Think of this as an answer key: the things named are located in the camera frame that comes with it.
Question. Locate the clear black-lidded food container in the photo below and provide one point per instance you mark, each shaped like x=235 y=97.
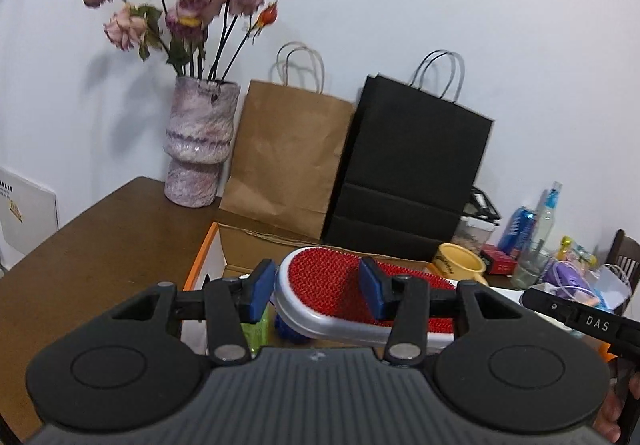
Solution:
x=472 y=237

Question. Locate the red white lint brush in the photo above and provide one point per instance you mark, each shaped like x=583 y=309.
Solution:
x=320 y=285

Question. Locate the purple plastic bag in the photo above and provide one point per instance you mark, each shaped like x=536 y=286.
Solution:
x=565 y=275

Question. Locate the colourful snack packet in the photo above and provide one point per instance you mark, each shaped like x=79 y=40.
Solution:
x=575 y=252

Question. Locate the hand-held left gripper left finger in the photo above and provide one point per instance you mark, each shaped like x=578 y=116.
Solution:
x=261 y=292

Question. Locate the mottled pink vase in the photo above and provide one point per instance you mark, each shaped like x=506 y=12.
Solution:
x=197 y=140

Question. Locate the clear drinking glass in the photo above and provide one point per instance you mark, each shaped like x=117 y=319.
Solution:
x=527 y=270

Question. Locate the dried pink flowers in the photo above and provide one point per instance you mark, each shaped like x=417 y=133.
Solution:
x=195 y=0

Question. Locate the blue snack packet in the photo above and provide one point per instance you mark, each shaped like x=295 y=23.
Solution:
x=517 y=230

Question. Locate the brown paper bag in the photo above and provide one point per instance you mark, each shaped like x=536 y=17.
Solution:
x=285 y=165

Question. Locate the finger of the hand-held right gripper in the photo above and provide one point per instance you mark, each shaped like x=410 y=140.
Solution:
x=547 y=306

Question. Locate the red cardboard box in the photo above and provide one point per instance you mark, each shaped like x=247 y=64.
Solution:
x=250 y=245

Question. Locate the black paper bag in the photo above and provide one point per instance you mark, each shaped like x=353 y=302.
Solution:
x=410 y=165

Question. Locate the white paper bag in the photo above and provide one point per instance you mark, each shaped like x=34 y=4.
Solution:
x=612 y=285

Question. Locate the small dark red box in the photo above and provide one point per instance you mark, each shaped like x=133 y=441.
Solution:
x=497 y=261

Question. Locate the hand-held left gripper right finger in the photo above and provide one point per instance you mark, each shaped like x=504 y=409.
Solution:
x=372 y=292

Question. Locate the dark wooden chair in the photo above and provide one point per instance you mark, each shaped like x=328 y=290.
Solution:
x=627 y=255

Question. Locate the person's right hand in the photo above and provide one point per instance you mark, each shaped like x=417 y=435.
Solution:
x=610 y=420

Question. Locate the yellow mug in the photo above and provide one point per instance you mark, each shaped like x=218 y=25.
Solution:
x=460 y=265

